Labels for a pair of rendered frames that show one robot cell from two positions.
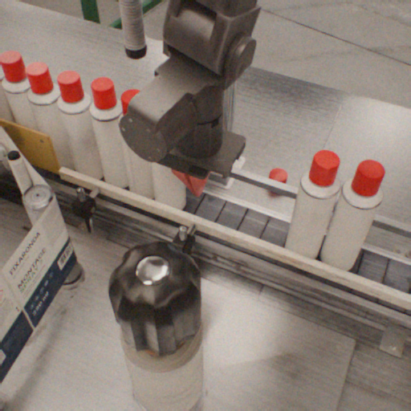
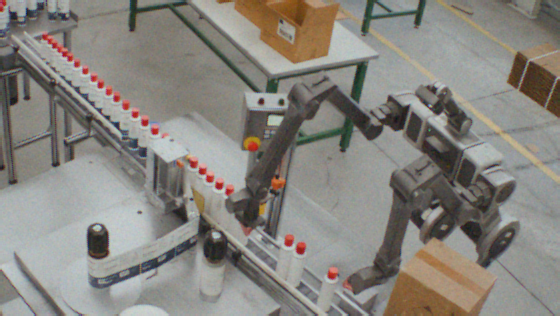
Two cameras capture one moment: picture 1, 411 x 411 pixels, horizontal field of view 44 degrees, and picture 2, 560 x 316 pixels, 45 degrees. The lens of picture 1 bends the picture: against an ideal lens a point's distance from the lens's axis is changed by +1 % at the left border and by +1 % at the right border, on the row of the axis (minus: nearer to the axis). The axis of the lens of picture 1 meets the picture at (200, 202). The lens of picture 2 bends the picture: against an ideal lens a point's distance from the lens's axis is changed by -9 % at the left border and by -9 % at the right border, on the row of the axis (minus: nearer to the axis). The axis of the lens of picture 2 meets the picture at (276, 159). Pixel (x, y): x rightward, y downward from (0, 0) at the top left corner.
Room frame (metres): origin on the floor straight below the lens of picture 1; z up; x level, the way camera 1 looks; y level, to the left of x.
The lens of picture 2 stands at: (-1.46, -0.57, 2.85)
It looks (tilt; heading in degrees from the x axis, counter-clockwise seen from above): 37 degrees down; 15
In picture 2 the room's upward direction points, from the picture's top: 10 degrees clockwise
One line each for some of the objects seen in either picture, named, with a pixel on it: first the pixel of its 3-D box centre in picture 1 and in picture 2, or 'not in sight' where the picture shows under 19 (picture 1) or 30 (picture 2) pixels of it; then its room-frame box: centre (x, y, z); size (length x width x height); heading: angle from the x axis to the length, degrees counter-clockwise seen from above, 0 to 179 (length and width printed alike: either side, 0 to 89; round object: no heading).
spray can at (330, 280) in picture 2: not in sight; (327, 289); (0.35, -0.35, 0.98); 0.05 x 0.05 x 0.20
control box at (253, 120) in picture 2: not in sight; (266, 123); (0.63, 0.05, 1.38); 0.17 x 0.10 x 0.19; 120
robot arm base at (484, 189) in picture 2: not in sight; (477, 195); (0.54, -0.73, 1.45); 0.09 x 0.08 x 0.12; 54
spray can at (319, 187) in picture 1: (312, 209); (285, 257); (0.44, -0.16, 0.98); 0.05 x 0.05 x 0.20
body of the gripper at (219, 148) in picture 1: (198, 130); (250, 212); (0.44, 0.00, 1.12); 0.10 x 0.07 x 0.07; 65
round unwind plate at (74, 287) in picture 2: not in sight; (100, 286); (0.03, 0.40, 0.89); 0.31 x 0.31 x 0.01
